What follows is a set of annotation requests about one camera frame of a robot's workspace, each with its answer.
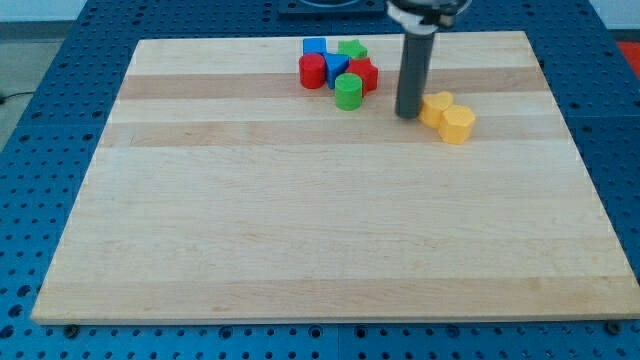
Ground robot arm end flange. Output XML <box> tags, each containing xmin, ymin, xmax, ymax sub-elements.
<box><xmin>387</xmin><ymin>0</ymin><xmax>472</xmax><ymax>35</ymax></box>

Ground wooden board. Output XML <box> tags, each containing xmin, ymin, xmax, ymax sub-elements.
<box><xmin>32</xmin><ymin>31</ymin><xmax>639</xmax><ymax>325</ymax></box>

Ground green star block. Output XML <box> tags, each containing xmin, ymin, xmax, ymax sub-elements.
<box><xmin>338</xmin><ymin>39</ymin><xmax>368</xmax><ymax>59</ymax></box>

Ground blue triangle block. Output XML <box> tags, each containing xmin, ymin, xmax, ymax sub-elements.
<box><xmin>323</xmin><ymin>53</ymin><xmax>350</xmax><ymax>89</ymax></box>

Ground yellow hexagon block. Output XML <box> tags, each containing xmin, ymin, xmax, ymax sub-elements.
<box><xmin>438</xmin><ymin>105</ymin><xmax>476</xmax><ymax>145</ymax></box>

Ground red cylinder block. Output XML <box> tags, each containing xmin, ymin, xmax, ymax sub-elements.
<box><xmin>299</xmin><ymin>53</ymin><xmax>326</xmax><ymax>89</ymax></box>

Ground green cylinder block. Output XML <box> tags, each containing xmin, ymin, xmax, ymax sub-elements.
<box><xmin>334</xmin><ymin>73</ymin><xmax>363</xmax><ymax>111</ymax></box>

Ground yellow heart block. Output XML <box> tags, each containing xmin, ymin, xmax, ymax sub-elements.
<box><xmin>418</xmin><ymin>91</ymin><xmax>454</xmax><ymax>128</ymax></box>

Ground red star block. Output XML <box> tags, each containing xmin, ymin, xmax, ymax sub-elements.
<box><xmin>346</xmin><ymin>57</ymin><xmax>379</xmax><ymax>96</ymax></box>

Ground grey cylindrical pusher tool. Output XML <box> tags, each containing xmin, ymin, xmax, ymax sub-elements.
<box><xmin>395</xmin><ymin>33</ymin><xmax>435</xmax><ymax>119</ymax></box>

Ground black cable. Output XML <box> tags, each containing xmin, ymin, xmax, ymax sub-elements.
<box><xmin>0</xmin><ymin>90</ymin><xmax>35</xmax><ymax>106</ymax></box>

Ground blue cube block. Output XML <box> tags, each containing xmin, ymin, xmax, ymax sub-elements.
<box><xmin>302</xmin><ymin>37</ymin><xmax>327</xmax><ymax>55</ymax></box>

